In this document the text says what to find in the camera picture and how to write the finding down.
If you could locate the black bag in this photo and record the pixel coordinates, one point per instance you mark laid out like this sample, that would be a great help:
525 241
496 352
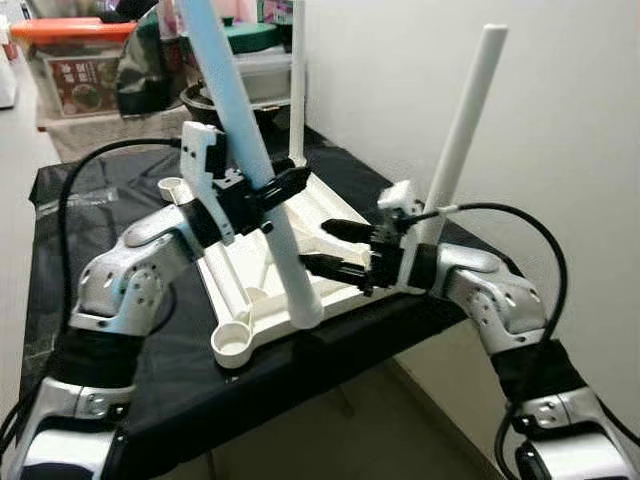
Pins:
150 70

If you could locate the clear plastic storage box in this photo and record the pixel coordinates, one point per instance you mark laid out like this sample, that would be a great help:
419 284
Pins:
270 78

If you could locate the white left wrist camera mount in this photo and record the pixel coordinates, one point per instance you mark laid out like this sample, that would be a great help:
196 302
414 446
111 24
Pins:
200 175

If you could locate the dark green round lid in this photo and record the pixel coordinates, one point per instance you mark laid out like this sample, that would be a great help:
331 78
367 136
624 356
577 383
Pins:
255 38

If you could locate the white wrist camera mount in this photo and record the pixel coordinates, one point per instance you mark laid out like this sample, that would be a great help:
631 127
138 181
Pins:
200 175
402 205

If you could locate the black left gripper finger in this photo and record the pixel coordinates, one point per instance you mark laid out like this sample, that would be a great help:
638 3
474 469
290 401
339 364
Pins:
285 186

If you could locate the white plastic table leg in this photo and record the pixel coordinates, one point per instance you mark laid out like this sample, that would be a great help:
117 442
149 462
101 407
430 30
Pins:
297 90
465 130
235 110

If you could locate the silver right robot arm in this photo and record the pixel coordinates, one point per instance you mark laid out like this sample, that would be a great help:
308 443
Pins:
490 300

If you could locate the black tablecloth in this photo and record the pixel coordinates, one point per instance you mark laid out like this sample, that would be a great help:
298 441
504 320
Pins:
180 400

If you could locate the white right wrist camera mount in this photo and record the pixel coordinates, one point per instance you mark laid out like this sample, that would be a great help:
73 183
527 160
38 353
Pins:
402 205

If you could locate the orange plastic lid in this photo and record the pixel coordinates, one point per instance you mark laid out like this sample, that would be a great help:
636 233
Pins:
75 30

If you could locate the cream plastic table top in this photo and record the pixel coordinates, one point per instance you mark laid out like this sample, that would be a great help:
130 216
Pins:
250 295

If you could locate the black round basin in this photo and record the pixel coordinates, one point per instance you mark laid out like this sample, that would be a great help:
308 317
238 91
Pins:
198 102

